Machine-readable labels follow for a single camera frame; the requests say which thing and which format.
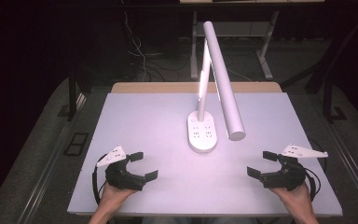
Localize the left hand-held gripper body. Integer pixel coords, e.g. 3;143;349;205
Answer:
96;145;147;191

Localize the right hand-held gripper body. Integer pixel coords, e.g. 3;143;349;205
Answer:
260;143;329;191

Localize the person's left hand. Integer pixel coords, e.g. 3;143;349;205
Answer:
97;182;138;213

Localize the person's right hand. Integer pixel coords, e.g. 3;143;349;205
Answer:
271;183;314;217

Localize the white desk lamp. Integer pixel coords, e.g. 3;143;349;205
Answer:
186;21;247;155

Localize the black metal stand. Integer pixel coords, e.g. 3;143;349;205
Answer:
322;74;348;123

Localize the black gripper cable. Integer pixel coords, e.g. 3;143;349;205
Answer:
91;153;110;206
303;137;328;201

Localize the black floor frame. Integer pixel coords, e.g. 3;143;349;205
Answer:
62;132;90;157

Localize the bundle of floor cables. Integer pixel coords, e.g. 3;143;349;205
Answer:
117;0;191;82

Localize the grey metal table frame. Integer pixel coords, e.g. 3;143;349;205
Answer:
190;10;280;81

